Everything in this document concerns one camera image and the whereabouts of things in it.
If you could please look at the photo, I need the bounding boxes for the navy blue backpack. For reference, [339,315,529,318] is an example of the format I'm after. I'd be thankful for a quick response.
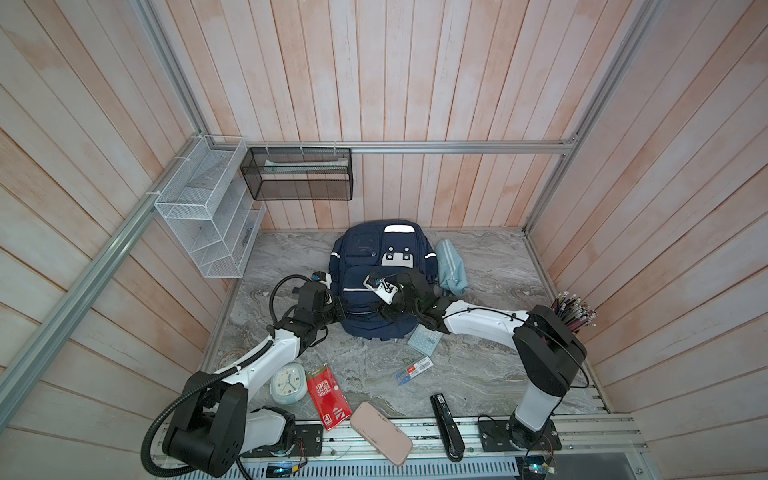
[329,219,438,341]

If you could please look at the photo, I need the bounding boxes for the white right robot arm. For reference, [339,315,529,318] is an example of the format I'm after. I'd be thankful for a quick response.
[363,269,587,435]

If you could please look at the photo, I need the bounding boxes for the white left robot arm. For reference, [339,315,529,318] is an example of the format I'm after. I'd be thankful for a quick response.
[140,272,345,478]

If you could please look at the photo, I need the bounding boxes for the light blue calculator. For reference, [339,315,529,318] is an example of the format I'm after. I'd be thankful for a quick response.
[407,325,443,357]

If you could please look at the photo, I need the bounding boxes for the light blue pencil pouch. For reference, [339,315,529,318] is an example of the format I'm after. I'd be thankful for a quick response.
[435,239,468,297]

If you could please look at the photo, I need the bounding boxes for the mint green alarm clock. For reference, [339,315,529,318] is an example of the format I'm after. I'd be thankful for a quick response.
[269,362,308,405]

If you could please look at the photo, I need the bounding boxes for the red booklet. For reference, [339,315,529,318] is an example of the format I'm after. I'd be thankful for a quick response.
[307,365,352,431]

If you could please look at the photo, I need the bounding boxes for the pink pencil case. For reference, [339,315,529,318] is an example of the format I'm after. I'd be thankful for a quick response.
[350,402,413,467]

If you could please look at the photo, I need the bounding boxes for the black stapler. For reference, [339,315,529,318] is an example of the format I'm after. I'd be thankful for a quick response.
[430,393,465,463]

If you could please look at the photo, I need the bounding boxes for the red pencil holder with pencils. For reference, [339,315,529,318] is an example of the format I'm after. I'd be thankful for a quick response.
[551,291,597,333]

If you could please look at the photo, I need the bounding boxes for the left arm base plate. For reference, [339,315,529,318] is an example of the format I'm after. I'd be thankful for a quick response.
[262,424,325,458]

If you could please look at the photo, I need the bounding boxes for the black mesh wall basket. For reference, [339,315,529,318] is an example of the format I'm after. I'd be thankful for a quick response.
[240,146,354,201]

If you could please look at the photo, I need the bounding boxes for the white wire mesh shelf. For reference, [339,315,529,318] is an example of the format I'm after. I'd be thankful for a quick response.
[155,135,265,279]

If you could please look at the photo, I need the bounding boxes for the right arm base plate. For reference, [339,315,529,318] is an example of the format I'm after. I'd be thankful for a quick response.
[477,415,562,452]

